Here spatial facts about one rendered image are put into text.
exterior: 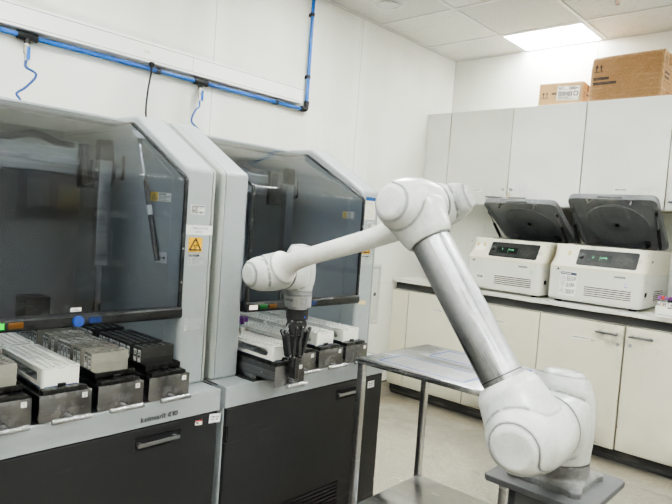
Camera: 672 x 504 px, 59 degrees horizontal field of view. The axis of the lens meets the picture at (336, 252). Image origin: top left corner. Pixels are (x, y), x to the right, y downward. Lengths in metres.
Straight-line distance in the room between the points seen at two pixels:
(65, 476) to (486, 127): 3.66
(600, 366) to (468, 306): 2.54
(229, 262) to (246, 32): 1.84
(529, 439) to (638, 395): 2.58
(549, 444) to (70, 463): 1.20
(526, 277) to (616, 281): 0.55
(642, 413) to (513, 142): 1.96
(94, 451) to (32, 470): 0.16
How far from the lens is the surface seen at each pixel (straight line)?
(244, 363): 2.11
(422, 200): 1.44
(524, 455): 1.33
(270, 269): 1.78
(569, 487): 1.58
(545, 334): 4.00
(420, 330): 4.46
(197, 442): 1.99
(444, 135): 4.75
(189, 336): 1.98
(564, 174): 4.27
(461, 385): 1.92
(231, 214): 2.02
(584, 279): 3.89
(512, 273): 4.06
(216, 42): 3.43
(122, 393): 1.80
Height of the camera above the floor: 1.30
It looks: 3 degrees down
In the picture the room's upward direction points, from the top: 4 degrees clockwise
